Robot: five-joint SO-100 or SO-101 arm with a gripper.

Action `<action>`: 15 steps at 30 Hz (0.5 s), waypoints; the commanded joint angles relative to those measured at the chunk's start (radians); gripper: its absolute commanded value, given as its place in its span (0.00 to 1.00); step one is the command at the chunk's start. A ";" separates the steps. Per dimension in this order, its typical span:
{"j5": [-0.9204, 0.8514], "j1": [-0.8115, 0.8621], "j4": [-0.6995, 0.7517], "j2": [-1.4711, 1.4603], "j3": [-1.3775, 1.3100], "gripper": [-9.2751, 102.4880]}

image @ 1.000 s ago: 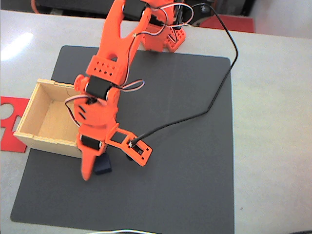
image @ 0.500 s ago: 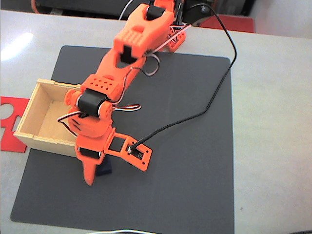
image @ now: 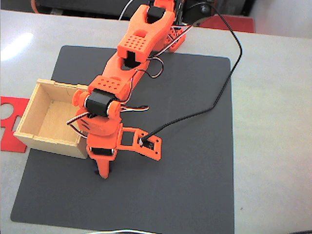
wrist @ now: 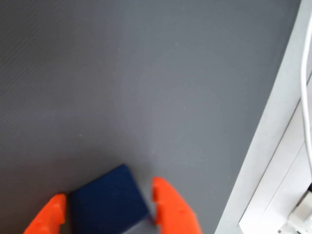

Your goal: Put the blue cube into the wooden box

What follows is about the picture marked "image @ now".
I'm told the dark blue cube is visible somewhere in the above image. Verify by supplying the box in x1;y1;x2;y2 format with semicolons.
94;161;113;176

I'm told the open wooden box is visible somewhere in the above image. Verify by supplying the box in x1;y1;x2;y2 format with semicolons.
13;78;90;160

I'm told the dark grey mat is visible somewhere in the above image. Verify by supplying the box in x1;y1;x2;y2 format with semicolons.
10;44;235;234

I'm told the red flat cutout plate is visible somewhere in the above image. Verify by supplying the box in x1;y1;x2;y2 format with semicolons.
0;96;29;154

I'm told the black clamp knob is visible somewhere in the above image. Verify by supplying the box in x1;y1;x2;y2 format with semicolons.
197;1;213;16

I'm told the red block behind table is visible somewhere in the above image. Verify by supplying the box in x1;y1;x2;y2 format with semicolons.
198;14;256;34

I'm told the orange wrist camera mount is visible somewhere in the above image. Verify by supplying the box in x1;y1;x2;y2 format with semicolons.
117;126;163;162

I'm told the white cable at table edge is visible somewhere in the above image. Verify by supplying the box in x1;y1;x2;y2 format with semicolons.
84;228;160;234

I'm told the white cable behind arm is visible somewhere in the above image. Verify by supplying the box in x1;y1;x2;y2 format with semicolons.
118;0;135;21

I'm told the black camera cable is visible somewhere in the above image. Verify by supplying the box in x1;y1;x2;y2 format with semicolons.
139;1;243;145

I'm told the orange cable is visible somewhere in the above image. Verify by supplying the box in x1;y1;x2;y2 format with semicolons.
30;0;41;14

